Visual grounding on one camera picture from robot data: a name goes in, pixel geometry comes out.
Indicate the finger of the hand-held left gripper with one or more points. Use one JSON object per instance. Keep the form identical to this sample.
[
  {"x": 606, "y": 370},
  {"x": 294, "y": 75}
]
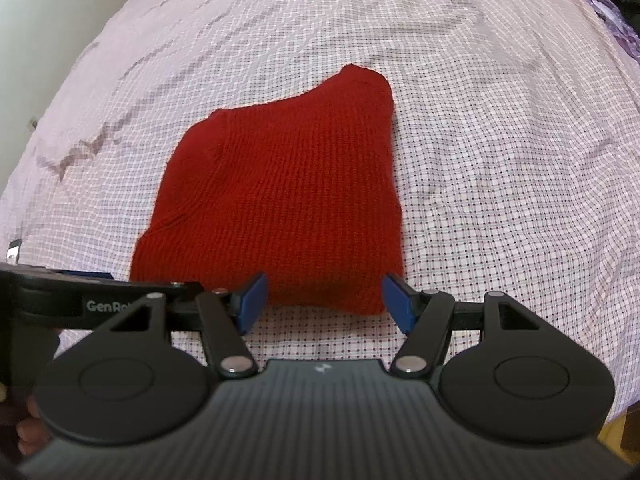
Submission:
[{"x": 90, "y": 274}]

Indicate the red knitted sweater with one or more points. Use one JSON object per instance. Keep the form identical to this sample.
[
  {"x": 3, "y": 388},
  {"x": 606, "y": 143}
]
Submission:
[{"x": 280, "y": 185}]

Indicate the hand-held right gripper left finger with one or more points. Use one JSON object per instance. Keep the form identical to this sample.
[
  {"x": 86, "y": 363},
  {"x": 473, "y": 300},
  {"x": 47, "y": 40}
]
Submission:
[{"x": 252, "y": 300}]

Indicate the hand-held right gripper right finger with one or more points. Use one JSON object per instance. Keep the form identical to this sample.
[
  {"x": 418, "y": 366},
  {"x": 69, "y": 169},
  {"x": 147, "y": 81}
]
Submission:
[{"x": 397, "y": 305}]

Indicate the person's left hand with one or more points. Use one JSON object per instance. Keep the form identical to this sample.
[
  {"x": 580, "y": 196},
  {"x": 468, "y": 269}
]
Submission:
[{"x": 30, "y": 430}]

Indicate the pink checked bedsheet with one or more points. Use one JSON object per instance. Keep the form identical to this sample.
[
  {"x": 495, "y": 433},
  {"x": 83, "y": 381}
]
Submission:
[{"x": 475, "y": 160}]

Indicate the purple cloth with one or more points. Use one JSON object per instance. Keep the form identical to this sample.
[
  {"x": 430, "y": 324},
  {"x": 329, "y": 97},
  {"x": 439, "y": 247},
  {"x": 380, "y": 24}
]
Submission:
[{"x": 612, "y": 17}]

